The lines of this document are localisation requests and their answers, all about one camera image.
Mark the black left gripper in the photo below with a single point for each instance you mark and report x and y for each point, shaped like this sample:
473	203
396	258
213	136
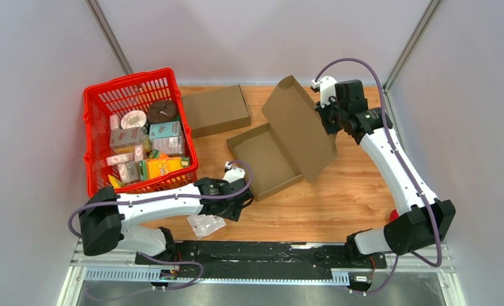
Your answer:
234	212

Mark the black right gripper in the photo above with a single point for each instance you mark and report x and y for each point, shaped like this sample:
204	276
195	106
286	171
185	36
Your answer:
329	129

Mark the brown cardboard box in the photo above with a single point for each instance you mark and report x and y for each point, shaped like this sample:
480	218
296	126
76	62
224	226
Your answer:
216	111

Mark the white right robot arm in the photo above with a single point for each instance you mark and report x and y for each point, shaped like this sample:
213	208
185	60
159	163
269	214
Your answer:
423	219

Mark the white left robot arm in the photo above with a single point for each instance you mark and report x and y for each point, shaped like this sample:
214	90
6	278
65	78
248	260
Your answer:
111	221

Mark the orange snack box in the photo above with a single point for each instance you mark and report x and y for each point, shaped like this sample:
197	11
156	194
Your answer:
155	168

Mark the teal snack box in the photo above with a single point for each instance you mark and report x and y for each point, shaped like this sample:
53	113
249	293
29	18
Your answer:
165	130

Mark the clear plastic bag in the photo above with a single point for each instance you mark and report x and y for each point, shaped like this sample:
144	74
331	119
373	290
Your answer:
205	225

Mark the red apple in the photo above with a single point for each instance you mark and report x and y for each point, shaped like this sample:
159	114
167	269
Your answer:
393	215

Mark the brown round cake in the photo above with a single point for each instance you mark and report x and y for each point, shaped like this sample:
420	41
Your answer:
162	111

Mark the pink white tape roll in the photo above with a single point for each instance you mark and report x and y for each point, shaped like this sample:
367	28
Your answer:
134	119

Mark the pink white carton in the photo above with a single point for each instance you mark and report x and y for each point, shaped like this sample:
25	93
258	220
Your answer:
124	140

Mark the red plastic basket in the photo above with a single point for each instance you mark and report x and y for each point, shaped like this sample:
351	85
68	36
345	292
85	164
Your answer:
116	98

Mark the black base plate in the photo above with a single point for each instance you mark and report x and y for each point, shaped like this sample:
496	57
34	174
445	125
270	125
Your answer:
265	260

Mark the aluminium front rail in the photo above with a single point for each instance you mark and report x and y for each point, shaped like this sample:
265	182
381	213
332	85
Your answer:
121	265

